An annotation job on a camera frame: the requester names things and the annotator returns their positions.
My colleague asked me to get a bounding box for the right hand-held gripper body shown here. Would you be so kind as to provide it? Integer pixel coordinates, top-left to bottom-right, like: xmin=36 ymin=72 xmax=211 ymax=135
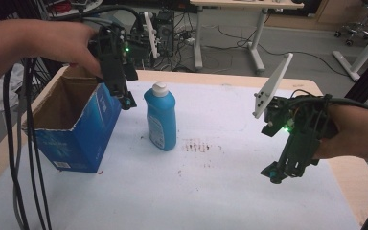
xmin=252 ymin=52 xmax=338 ymax=177

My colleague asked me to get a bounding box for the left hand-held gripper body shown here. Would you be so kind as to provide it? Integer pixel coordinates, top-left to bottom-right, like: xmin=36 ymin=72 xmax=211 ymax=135
xmin=89 ymin=11 xmax=161 ymax=97

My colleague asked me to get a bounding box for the blue bottle with white cap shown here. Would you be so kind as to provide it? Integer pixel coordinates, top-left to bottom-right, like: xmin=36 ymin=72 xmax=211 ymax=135
xmin=143 ymin=81 xmax=177 ymax=152

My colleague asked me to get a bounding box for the blue cardboard box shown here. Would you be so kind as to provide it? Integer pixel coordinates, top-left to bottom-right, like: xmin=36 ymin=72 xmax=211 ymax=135
xmin=22 ymin=65 xmax=123 ymax=173

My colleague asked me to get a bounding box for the person's left hand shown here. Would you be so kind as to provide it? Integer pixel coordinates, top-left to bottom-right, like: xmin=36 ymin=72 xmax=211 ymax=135
xmin=28 ymin=20 xmax=104 ymax=79

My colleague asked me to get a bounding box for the person's right hand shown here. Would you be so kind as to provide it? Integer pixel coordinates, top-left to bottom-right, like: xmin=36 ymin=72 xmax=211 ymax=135
xmin=314 ymin=103 xmax=368 ymax=162

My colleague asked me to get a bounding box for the black computer tower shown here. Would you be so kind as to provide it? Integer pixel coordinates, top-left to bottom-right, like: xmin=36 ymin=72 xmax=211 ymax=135
xmin=152 ymin=9 xmax=176 ymax=60

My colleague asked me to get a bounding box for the white foam mat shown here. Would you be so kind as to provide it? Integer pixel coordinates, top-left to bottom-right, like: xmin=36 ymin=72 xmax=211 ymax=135
xmin=0 ymin=80 xmax=362 ymax=230

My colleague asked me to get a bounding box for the white desk leg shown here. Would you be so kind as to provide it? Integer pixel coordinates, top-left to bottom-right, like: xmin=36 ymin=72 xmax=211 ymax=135
xmin=332 ymin=22 xmax=368 ymax=82

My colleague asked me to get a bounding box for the office chair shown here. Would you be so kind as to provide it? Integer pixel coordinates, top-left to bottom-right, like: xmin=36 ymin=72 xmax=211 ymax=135
xmin=333 ymin=0 xmax=368 ymax=46

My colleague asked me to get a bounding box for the white desk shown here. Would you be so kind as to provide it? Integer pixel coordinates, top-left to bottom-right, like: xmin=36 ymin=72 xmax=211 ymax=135
xmin=190 ymin=0 xmax=305 ymax=75

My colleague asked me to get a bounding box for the black left gripper cable bundle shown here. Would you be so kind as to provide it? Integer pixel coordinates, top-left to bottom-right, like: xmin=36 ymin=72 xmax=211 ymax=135
xmin=3 ymin=4 xmax=145 ymax=230

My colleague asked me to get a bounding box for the grey cable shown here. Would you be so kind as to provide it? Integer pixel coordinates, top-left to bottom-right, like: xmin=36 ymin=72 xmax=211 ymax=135
xmin=11 ymin=92 xmax=30 ymax=230

